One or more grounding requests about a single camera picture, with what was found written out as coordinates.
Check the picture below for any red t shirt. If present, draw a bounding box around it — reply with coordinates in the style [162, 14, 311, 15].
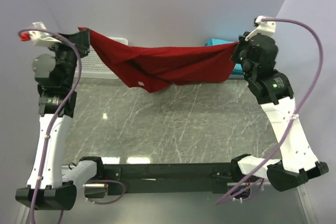
[90, 30, 237, 93]

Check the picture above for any dark teal folded shirt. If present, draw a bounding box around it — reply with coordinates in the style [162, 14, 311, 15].
[232, 63, 244, 75]

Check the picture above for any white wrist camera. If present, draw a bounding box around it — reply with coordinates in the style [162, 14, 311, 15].
[245, 15, 276, 41]
[19, 30, 61, 48]

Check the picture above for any light turquoise folded shirt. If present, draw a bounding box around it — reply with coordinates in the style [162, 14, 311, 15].
[205, 38, 236, 46]

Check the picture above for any white plastic basket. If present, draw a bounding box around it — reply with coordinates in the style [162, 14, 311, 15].
[75, 36, 129, 73]

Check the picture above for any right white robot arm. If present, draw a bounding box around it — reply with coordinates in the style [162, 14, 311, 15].
[231, 32, 329, 191]

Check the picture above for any black base beam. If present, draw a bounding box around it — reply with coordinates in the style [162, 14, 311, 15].
[88, 163, 234, 196]

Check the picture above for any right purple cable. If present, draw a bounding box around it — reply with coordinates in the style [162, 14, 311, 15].
[215, 18, 324, 206]

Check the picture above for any left aluminium rail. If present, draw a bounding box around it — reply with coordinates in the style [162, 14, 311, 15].
[15, 163, 79, 224]

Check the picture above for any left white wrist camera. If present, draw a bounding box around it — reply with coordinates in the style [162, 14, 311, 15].
[19, 30, 61, 48]

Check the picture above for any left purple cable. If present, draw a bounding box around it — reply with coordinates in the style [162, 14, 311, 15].
[17, 28, 126, 224]

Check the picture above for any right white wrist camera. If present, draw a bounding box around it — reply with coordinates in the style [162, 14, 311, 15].
[245, 15, 276, 41]

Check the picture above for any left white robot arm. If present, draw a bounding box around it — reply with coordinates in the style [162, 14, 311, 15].
[15, 28, 104, 211]

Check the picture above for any purple cable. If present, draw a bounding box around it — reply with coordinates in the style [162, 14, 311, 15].
[17, 28, 126, 224]
[215, 18, 324, 206]

